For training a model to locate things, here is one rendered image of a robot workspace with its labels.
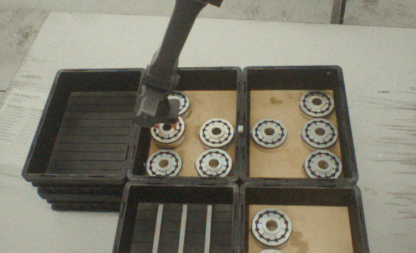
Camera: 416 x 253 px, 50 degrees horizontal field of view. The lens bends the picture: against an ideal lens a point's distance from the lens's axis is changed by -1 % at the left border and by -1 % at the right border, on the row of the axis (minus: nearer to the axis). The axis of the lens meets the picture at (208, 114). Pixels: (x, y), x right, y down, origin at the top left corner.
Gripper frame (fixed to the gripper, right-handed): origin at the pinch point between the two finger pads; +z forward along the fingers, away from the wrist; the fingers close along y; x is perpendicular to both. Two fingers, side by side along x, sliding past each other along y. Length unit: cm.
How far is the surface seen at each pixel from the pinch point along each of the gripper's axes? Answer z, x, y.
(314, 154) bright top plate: 3.9, -6.6, 42.6
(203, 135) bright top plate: 3.5, -0.8, 10.5
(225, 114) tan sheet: 6.8, 9.0, 16.2
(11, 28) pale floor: 91, 136, -147
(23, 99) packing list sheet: 18, 23, -63
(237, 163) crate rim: -3.9, -13.9, 21.7
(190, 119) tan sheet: 6.5, 6.6, 5.3
